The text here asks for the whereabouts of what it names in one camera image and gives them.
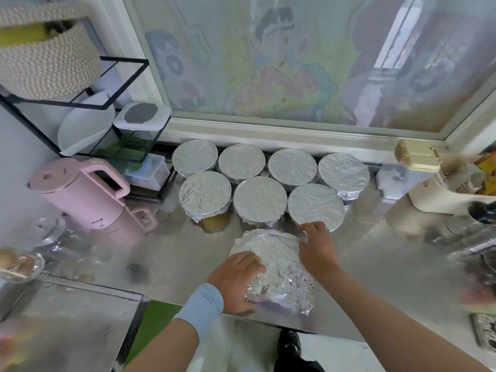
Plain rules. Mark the black trousers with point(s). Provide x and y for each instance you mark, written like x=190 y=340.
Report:
x=298 y=363

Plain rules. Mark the light blue wristband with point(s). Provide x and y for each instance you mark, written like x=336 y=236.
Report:
x=198 y=310

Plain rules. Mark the person's left hand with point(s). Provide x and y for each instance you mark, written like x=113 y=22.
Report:
x=232 y=281

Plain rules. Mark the black right shoe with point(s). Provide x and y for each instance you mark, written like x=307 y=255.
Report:
x=288 y=343

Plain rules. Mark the person's left forearm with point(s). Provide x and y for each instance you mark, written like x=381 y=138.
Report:
x=163 y=348

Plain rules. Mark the clear glass jar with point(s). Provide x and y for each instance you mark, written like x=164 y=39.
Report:
x=48 y=230

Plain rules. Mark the white plate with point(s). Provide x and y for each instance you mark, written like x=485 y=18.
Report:
x=84 y=126

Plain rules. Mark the person's right hand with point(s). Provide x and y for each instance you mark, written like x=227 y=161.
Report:
x=319 y=248

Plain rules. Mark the black metal rack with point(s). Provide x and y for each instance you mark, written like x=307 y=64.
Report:
x=116 y=69

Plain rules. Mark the beige round object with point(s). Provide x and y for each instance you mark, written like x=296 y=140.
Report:
x=418 y=155

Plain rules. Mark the patterned case smartphone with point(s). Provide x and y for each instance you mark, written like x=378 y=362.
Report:
x=485 y=331

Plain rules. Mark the person's right forearm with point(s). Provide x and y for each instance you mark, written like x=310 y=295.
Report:
x=403 y=325

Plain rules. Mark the stack of aluminium foil sheets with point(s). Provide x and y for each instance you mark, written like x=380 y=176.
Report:
x=275 y=267

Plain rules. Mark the yellow bowl with greens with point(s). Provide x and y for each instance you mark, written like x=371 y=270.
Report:
x=214 y=224

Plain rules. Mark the window with cartoon film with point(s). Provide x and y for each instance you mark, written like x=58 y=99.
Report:
x=310 y=58

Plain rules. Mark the clear glass shaker bottle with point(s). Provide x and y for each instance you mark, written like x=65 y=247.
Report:
x=477 y=244

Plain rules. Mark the pink electric kettle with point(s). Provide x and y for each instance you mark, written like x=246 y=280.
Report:
x=74 y=189

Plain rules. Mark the stainless steel countertop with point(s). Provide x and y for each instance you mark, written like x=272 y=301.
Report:
x=387 y=282

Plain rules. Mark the green floor mat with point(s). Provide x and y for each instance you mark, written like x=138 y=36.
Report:
x=151 y=325

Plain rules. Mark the yellow item in basket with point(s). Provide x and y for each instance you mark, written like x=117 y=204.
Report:
x=22 y=34

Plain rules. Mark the cream organiser tray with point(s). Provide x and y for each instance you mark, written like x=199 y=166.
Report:
x=442 y=196

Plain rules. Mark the clear plastic box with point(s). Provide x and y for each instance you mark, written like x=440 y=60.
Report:
x=147 y=172

